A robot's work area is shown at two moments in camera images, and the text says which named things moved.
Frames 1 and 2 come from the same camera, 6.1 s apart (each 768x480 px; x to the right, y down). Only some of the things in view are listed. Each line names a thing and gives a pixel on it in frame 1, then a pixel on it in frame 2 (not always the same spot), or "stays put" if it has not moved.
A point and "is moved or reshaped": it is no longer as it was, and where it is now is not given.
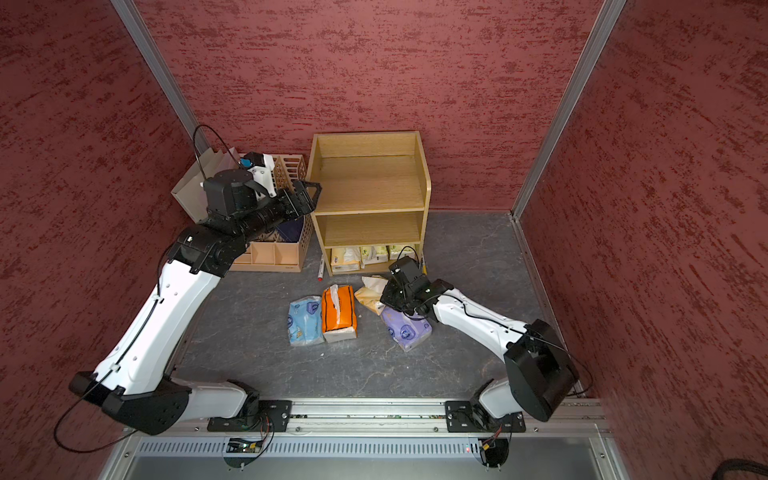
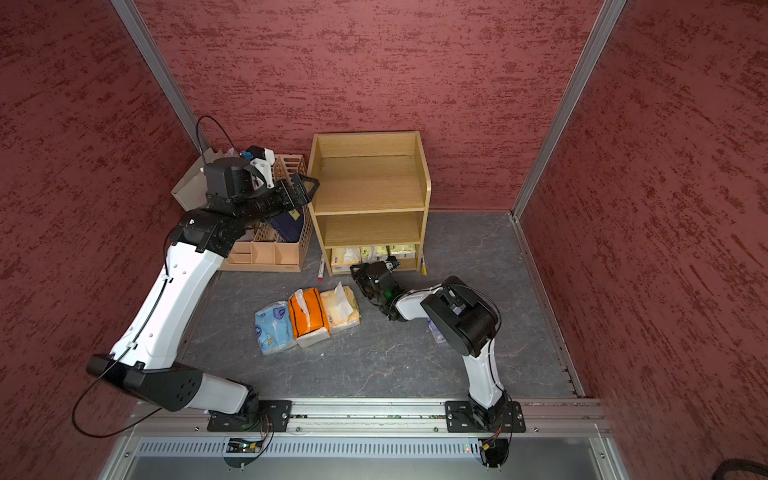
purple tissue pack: (405, 329) -> (439, 337)
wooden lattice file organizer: (269, 252) stays put
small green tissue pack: (372, 254) stays put
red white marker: (321, 270) stays put
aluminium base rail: (377, 439) stays put
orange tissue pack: (339, 319) -> (309, 316)
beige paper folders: (190, 192) stays put
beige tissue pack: (370, 294) is moved or reshaped
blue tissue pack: (305, 321) -> (273, 325)
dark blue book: (291, 229) stays put
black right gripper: (387, 297) -> (362, 275)
